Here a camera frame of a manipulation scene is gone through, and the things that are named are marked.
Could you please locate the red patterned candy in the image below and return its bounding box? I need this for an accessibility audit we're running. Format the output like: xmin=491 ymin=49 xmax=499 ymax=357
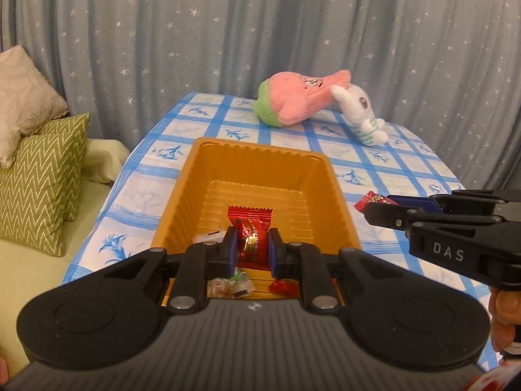
xmin=354 ymin=191 xmax=402 ymax=213

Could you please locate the pink plush toy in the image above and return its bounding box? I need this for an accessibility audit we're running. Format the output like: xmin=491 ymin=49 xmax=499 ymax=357
xmin=252 ymin=69 xmax=353 ymax=128

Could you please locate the small red candy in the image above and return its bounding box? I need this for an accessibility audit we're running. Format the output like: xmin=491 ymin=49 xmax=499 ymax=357
xmin=268 ymin=279 xmax=299 ymax=296

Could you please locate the green black snack packet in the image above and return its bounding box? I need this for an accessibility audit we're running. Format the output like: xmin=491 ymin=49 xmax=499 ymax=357
xmin=206 ymin=268 xmax=255 ymax=299

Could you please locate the beige cushion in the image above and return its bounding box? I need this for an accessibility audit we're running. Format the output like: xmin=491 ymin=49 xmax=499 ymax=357
xmin=0 ymin=44 xmax=70 ymax=168

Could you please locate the grey star curtain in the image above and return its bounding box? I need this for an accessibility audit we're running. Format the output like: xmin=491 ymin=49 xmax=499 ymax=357
xmin=0 ymin=0 xmax=521 ymax=193

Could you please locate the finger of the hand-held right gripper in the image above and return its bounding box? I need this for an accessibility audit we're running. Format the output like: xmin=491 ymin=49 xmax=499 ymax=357
xmin=363 ymin=201 xmax=506 ymax=233
xmin=387 ymin=189 xmax=521 ymax=213

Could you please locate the person's right hand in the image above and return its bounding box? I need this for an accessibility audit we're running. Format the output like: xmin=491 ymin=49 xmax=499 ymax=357
xmin=487 ymin=287 xmax=521 ymax=355

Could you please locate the blue checked tablecloth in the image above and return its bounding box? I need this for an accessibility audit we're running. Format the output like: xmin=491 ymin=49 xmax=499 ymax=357
xmin=61 ymin=91 xmax=494 ymax=372

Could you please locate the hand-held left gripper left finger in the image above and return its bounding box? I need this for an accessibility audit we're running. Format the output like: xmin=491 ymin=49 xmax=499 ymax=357
xmin=79 ymin=226 xmax=239 ymax=315

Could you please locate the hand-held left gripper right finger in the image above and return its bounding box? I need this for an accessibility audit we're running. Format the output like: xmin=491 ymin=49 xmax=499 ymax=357
xmin=269 ymin=227 xmax=429 ymax=315

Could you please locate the orange plastic tray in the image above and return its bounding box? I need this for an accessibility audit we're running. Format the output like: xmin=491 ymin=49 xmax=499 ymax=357
xmin=149 ymin=136 xmax=362 ymax=309

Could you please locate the white rabbit plush toy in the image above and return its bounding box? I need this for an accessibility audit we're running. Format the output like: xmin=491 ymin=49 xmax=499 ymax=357
xmin=329 ymin=83 xmax=390 ymax=147

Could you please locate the pale yellow sofa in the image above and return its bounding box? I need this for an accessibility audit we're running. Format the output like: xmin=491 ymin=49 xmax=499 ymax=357
xmin=0 ymin=138 xmax=132 ymax=377

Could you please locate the green zigzag cushion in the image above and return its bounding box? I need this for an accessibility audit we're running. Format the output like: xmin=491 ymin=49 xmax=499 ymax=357
xmin=0 ymin=132 xmax=87 ymax=257
xmin=38 ymin=113 xmax=91 ymax=223

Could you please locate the large red gold candy packet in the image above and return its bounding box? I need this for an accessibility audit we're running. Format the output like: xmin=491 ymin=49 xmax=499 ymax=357
xmin=227 ymin=205 xmax=274 ymax=272

